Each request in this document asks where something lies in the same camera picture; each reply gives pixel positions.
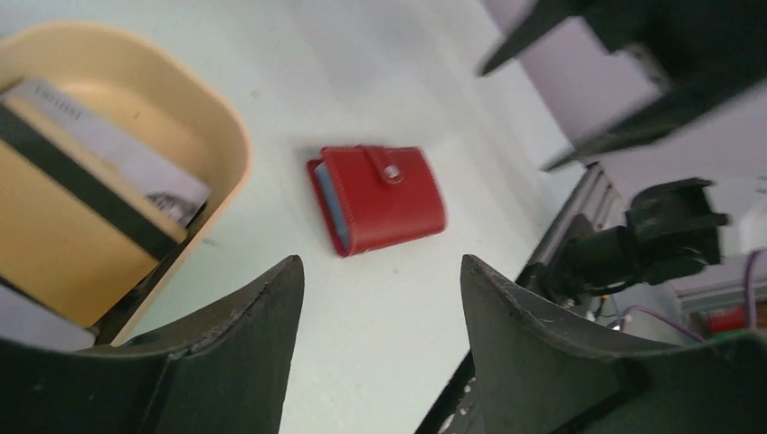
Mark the red leather card holder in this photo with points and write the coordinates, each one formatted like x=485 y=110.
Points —
x=386 y=195

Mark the gold card with stripe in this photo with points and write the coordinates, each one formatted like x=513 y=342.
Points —
x=75 y=235

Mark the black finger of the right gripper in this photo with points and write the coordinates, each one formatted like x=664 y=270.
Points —
x=698 y=54

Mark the silver card behind gold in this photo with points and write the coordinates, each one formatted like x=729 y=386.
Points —
x=174 y=191

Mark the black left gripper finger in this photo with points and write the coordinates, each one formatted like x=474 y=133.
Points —
x=221 y=369

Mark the beige oval plastic tray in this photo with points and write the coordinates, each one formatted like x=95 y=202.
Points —
x=152 y=95

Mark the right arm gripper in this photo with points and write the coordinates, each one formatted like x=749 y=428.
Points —
x=543 y=369

